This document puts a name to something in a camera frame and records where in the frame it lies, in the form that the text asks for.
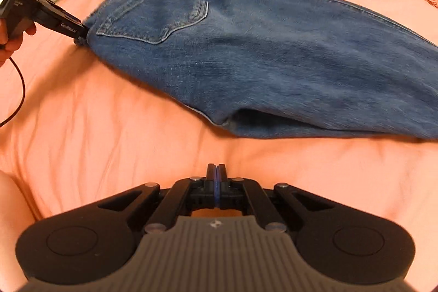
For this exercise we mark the blue denim pants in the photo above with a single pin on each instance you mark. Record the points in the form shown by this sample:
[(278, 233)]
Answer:
[(256, 66)]

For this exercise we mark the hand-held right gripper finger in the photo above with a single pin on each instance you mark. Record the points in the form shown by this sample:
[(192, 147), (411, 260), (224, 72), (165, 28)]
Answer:
[(214, 184), (219, 184)]

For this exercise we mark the orange bed sheet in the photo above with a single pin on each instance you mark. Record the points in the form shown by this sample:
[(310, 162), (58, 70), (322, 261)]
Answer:
[(102, 141)]

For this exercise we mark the person's left hand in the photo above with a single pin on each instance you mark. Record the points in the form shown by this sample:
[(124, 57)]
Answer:
[(15, 44)]

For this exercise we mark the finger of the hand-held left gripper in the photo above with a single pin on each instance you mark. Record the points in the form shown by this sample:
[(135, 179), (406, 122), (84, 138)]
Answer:
[(82, 35)]

